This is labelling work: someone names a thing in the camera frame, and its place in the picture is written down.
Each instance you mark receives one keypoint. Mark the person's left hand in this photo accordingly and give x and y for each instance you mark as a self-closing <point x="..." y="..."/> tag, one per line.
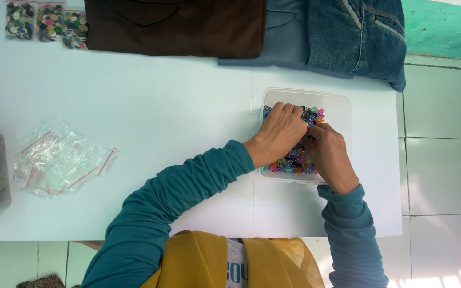
<point x="276" y="134"/>

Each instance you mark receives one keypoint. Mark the person's right hand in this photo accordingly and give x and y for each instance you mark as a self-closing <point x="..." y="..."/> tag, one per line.
<point x="330" y="160"/>

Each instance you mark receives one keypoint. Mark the person's left fingers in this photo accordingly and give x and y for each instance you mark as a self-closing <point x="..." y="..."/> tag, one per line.
<point x="288" y="108"/>

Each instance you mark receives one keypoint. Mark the person's right fingers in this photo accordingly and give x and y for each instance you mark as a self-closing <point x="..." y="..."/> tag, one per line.
<point x="319" y="128"/>

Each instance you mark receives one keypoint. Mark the clear square plastic container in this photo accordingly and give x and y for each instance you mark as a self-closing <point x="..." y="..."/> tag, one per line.
<point x="336" y="120"/>

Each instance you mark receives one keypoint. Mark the pile of colourful translucent buttons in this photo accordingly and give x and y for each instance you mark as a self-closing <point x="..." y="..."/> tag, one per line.
<point x="294" y="160"/>

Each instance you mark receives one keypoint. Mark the folded grey-blue garment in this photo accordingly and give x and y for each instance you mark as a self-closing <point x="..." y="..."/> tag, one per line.
<point x="282" y="38"/>

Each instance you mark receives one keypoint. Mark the folded blue denim jeans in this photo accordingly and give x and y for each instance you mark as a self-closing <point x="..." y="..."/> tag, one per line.
<point x="358" y="36"/>

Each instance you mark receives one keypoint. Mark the folded brown garment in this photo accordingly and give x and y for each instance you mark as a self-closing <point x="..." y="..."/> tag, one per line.
<point x="174" y="26"/>

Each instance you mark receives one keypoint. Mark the grey printed shirt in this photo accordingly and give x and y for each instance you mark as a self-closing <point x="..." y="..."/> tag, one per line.
<point x="236" y="266"/>

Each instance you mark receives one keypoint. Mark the mustard yellow scarf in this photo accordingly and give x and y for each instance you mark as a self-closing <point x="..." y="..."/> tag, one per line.
<point x="198" y="264"/>

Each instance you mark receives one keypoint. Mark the zip bag of green-blue buttons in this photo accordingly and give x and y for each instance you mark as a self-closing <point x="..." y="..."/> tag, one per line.
<point x="75" y="30"/>

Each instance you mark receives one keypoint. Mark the heap of empty clear zip bags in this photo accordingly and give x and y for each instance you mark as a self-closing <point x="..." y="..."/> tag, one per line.
<point x="60" y="160"/>

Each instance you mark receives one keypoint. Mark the zip bag of mixed colourful buttons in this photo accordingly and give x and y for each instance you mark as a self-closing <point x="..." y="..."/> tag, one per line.
<point x="49" y="23"/>

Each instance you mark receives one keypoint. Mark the zip bag of dark buttons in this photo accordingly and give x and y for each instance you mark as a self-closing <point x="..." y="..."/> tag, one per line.
<point x="19" y="20"/>

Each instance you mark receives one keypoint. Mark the dark patterned cloth item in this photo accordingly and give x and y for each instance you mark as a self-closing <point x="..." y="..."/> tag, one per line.
<point x="42" y="282"/>

